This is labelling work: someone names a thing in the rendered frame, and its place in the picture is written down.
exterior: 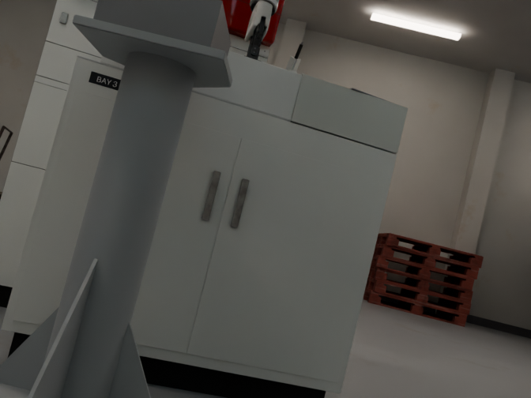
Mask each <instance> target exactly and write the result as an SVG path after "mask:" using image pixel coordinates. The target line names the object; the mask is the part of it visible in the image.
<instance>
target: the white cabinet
mask: <svg viewBox="0 0 531 398"><path fill-rule="evenodd" d="M122 73H123V71H122V70H119V69H115V68H112V67H109V66H105V65H101V64H99V63H96V62H91V61H89V60H86V59H83V58H79V57H77V60H76V62H75V66H74V68H73V74H72V77H71V80H70V85H69V87H68V91H67V94H66V99H65V102H64V105H63V109H62V113H61V116H60V119H59V122H58V128H57V130H56V134H55V139H54V142H53V145H52V148H51V153H50V155H49V159H48V162H47V167H46V170H45V173H44V177H43V181H42V184H41V187H40V192H39V196H38V198H37V202H36V207H35V209H34V213H33V216H32V221H31V223H30V227H29V230H28V235H27V238H26V241H25V244H24V249H23V252H22V255H21V260H20V264H19V266H18V270H17V274H16V277H15V280H14V284H13V289H12V291H11V295H10V298H9V303H8V306H7V309H6V314H5V317H4V320H3V323H2V328H1V330H6V331H11V332H14V336H13V341H12V343H11V347H10V350H9V355H8V358H9V357H10V356H11V355H12V354H13V353H14V352H15V351H16V350H17V349H18V348H19V347H20V346H21V345H22V344H23V343H24V342H25V341H26V340H27V339H28V338H29V337H30V336H31V335H32V334H33V333H34V332H35V331H36V330H37V329H38V328H39V327H40V326H41V325H42V324H43V323H44V322H45V321H46V320H47V319H48V318H49V317H50V316H51V315H52V314H53V313H54V312H55V311H56V310H57V309H58V308H59V304H60V302H61V298H62V293H63V290H64V287H65V284H66V278H67V276H68V272H69V269H70V264H71V261H72V258H73V252H74V250H75V246H76V243H77V238H78V235H79V232H80V229H81V224H82V220H83V217H84V214H85V209H86V206H87V203H88V199H89V194H90V191H91V188H92V183H93V180H94V177H95V173H96V169H97V165H98V163H99V159H100V154H101V151H102V148H103V145H104V140H105V137H106V133H107V128H108V125H109V122H110V119H111V114H112V111H113V107H114V105H115V99H116V96H117V93H118V90H119V85H120V81H121V79H122ZM396 158H397V155H396V154H393V153H390V152H386V151H383V150H380V149H377V148H372V147H370V146H367V145H362V144H360V143H357V142H355V141H350V140H347V139H344V138H341V137H337V136H334V135H331V134H328V133H323V132H321V131H318V130H313V129H311V128H308V127H305V126H301V125H298V124H295V123H292V122H288V121H285V120H282V119H279V118H274V117H272V116H269V115H264V114H262V113H259V112H256V111H252V110H249V109H246V108H243V107H239V106H236V105H233V104H230V103H225V102H223V101H220V100H217V99H213V98H210V97H207V96H203V95H200V94H197V93H194V92H191V95H190V101H189V103H188V107H187V110H186V116H185V118H184V122H183V127H182V130H181V134H180V137H179V143H178V145H177V149H176V152H175V158H174V160H173V164H172V167H171V173H170V175H169V179H168V184H167V188H166V190H165V194H164V199H163V202H162V205H161V209H160V214H159V217H158V220H157V224H156V230H155V232H154V236H153V241H152V245H151V247H150V251H149V256H148V260H147V262H146V266H145V271H144V274H143V277H142V281H141V286H140V289H139V292H138V296H137V301H136V304H135V307H134V313H133V316H132V319H131V322H130V324H131V327H132V330H133V334H134V339H135V342H136V345H137V350H138V353H139V356H140V359H141V364H142V367H143V370H144V374H145V379H146V382H147V384H152V385H160V386H164V387H169V388H174V389H182V390H186V391H191V392H199V393H204V394H209V395H214V396H222V397H227V398H325V394H326V391H327V392H335V393H341V389H342V385H343V381H344V378H345V372H346V368H347V365H348V359H349V355H350V351H351V348H352V342H353V338H354V335H355V331H356V325H357V321H358V318H359V315H360V308H361V305H362V301H363V295H364V292H365V288H366V284H367V278H368V275H369V272H370V267H371V262H372V258H373V254H374V251H375V245H376V241H377V237H378V232H379V228H380V224H381V221H382V215H383V211H384V208H385V204H386V198H387V194H388V191H389V188H390V181H391V178H392V174H393V171H394V164H395V161H396Z"/></svg>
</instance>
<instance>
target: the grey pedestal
mask: <svg viewBox="0 0 531 398"><path fill-rule="evenodd" d="M73 24H74V25H75V27H76V28H77V29H78V30H79V31H80V32H81V33H82V34H83V35H84V37H85V38H86V39H87V40H88V41H89V42H90V43H91V44H92V45H93V46H94V47H95V48H96V49H97V50H98V51H99V52H100V54H101V55H102V56H103V57H105V58H108V59H110V60H112V61H114V62H117V63H119V64H122V65H124V66H125V67H124V70H123V73H122V79H121V81H120V85H119V90H118V93H117V96H116V99H115V105H114V107H113V111H112V114H111V119H110V122H109V125H108V128H107V133H106V137H105V140H104V145H103V148H102V151H101V154H100V159H99V163H98V165H97V169H96V173H95V177H94V180H93V183H92V188H91V191H90V194H89V198H88V203H87V206H86V209H85V214H84V217H83V220H82V224H81V229H80V232H79V235H78V238H77V243H76V246H75V250H74V252H73V258H72V261H71V264H70V269H69V272H68V276H67V278H66V284H65V287H64V290H63V293H62V298H61V302H60V304H59V308H58V309H57V310H56V311H55V312H54V313H53V314H52V315H51V316H50V317H49V318H48V319H47V320H46V321H45V322H44V323H43V324H42V325H41V326H40V327H39V328H38V329H37V330H36V331H35V332H34V333H33V334H32V335H31V336H30V337H29V338H28V339H27V340H26V341H25V342H24V343H23V344H22V345H21V346H20V347H19V348H18V349H17V350H16V351H15V352H14V353H12V355H11V356H10V357H9V358H8V359H7V360H6V361H4V363H3V364H2V365H0V398H151V396H150V393H149V388H148V385H147V382H146V379H145V374H144V370H143V367H142V364H141V359H140V356H139V353H138V350H137V345H136V342H135V339H134V334H133V330H132V327H131V324H130V322H131V319H132V316H133V313H134V307H135V304H136V301H137V296H138V292H139V289H140V286H141V281H142V277H143V274H144V271H145V266H146V262H147V260H148V256H149V251H150V247H151V245H152V241H153V236H154V232H155V230H156V224H157V220H158V217H159V214H160V209H161V205H162V202H163V199H164V194H165V190H166V188H167V184H168V179H169V175H170V173H171V167H172V164H173V160H174V158H175V152H176V149H177V145H178V143H179V137H180V134H181V130H182V127H183V122H184V118H185V116H186V110H187V107H188V103H189V101H190V95H191V92H192V88H230V87H231V86H232V75H231V70H230V67H229V64H228V58H227V55H226V52H225V51H223V50H220V49H216V48H212V47H207V46H203V45H200V44H196V43H191V42H187V41H183V40H180V39H174V38H171V37H167V36H161V35H157V34H154V33H151V32H145V31H142V30H138V29H134V28H128V27H125V26H122V25H118V24H112V23H108V22H105V21H99V20H96V19H92V18H89V17H83V16H79V15H74V17H73Z"/></svg>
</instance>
